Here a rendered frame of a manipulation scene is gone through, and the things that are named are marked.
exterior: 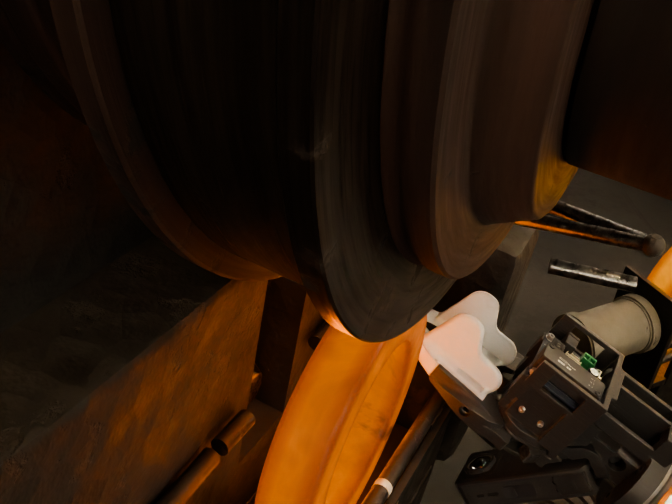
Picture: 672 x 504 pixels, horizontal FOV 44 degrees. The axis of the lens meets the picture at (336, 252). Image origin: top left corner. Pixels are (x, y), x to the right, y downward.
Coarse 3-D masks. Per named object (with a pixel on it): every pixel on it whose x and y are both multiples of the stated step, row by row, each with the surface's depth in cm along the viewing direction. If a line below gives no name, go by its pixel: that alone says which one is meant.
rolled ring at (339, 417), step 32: (320, 352) 45; (352, 352) 45; (384, 352) 47; (416, 352) 57; (320, 384) 44; (352, 384) 44; (384, 384) 58; (288, 416) 44; (320, 416) 44; (352, 416) 45; (384, 416) 58; (288, 448) 44; (320, 448) 44; (352, 448) 58; (288, 480) 44; (320, 480) 44; (352, 480) 56
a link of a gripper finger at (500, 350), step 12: (468, 300) 61; (480, 300) 61; (492, 300) 61; (432, 312) 63; (444, 312) 63; (456, 312) 62; (468, 312) 62; (480, 312) 62; (492, 312) 61; (432, 324) 62; (492, 324) 62; (492, 336) 62; (504, 336) 62; (492, 348) 62; (504, 348) 62; (492, 360) 62; (504, 360) 62
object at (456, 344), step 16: (448, 320) 59; (464, 320) 58; (432, 336) 60; (448, 336) 59; (464, 336) 59; (480, 336) 58; (432, 352) 60; (448, 352) 60; (464, 352) 59; (480, 352) 59; (432, 368) 60; (448, 368) 60; (464, 368) 60; (480, 368) 59; (496, 368) 59; (464, 384) 59; (480, 384) 59; (496, 384) 59
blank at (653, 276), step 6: (666, 252) 81; (666, 258) 81; (660, 264) 81; (666, 264) 80; (654, 270) 81; (660, 270) 81; (666, 270) 80; (648, 276) 82; (654, 276) 81; (660, 276) 81; (666, 276) 80; (654, 282) 81; (660, 282) 81; (666, 282) 80; (660, 288) 81; (666, 288) 80
